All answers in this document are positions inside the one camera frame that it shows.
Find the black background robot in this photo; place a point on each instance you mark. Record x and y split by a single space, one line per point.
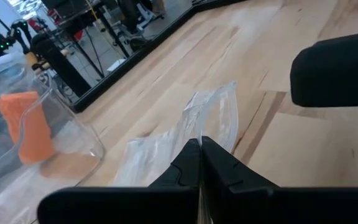
14 34

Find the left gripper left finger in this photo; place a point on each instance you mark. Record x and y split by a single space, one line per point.
166 205

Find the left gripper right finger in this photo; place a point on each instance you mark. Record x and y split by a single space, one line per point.
259 205

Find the black cylindrical stand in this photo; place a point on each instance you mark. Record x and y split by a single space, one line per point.
64 68

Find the orange elastic bandage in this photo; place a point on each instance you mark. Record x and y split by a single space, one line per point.
26 124

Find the black metal table frame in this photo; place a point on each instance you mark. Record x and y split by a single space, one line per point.
129 60

